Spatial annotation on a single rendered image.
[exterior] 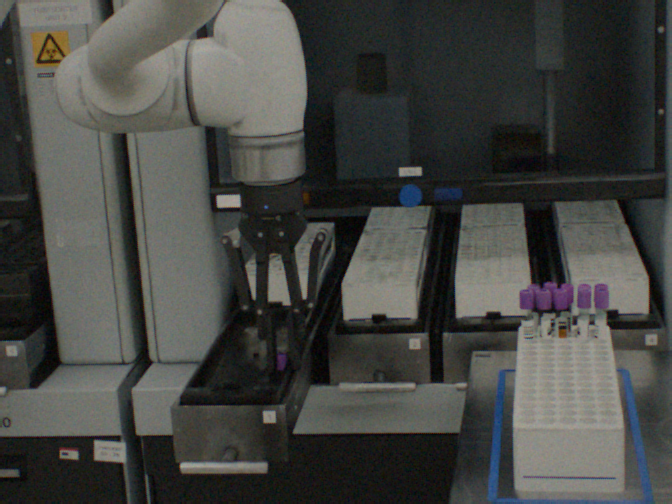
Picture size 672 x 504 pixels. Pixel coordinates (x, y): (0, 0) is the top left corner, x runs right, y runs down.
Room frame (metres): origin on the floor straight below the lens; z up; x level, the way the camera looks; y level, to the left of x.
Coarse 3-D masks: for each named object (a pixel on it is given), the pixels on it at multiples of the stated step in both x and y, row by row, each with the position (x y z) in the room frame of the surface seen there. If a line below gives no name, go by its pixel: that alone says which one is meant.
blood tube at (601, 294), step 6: (600, 288) 1.32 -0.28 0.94; (600, 294) 1.31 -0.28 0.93; (606, 294) 1.31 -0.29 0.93; (600, 300) 1.31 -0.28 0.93; (606, 300) 1.31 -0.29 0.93; (600, 306) 1.31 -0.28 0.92; (606, 306) 1.31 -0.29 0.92; (600, 312) 1.31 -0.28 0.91; (606, 312) 1.31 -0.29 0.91; (600, 318) 1.31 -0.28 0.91; (606, 318) 1.31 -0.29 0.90; (600, 324) 1.31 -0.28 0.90; (606, 324) 1.31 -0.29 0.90; (600, 330) 1.31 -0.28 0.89; (594, 336) 1.32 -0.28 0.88; (600, 336) 1.31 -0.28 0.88
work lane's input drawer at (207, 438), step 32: (320, 288) 1.79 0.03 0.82; (320, 320) 1.68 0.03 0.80; (224, 352) 1.57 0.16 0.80; (288, 352) 1.56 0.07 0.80; (320, 352) 1.65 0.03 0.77; (192, 384) 1.43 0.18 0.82; (224, 384) 1.40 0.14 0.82; (256, 384) 1.45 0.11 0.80; (288, 384) 1.44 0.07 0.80; (192, 416) 1.38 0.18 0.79; (224, 416) 1.37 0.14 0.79; (256, 416) 1.37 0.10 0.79; (288, 416) 1.38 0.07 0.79; (192, 448) 1.38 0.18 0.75; (224, 448) 1.37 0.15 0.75; (256, 448) 1.37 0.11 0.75
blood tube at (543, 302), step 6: (540, 294) 1.32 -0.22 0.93; (546, 294) 1.32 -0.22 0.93; (540, 300) 1.32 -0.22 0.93; (546, 300) 1.32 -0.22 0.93; (540, 306) 1.32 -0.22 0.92; (546, 306) 1.32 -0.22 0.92; (540, 312) 1.32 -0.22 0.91; (546, 312) 1.32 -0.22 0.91; (540, 318) 1.32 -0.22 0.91; (546, 318) 1.32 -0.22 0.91; (540, 324) 1.32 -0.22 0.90; (546, 324) 1.32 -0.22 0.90; (540, 330) 1.33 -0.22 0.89; (546, 330) 1.32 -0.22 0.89; (540, 336) 1.33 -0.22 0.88; (546, 336) 1.32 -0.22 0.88
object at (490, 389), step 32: (480, 352) 1.46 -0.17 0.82; (512, 352) 1.46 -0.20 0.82; (640, 352) 1.43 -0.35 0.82; (480, 384) 1.36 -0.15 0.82; (512, 384) 1.35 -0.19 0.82; (640, 384) 1.33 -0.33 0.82; (480, 416) 1.26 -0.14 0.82; (512, 416) 1.26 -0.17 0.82; (640, 416) 1.24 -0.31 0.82; (480, 448) 1.18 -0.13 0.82; (512, 448) 1.17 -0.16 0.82; (640, 448) 1.16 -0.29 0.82; (480, 480) 1.11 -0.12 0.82; (512, 480) 1.10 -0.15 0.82; (640, 480) 1.09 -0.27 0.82
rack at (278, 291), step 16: (320, 224) 2.00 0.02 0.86; (304, 240) 1.91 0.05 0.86; (272, 256) 1.82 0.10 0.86; (304, 256) 1.81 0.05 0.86; (272, 272) 1.72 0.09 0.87; (304, 272) 1.71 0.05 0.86; (320, 272) 1.84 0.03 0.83; (272, 288) 1.72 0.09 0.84; (304, 288) 1.71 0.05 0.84; (288, 304) 1.72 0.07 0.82
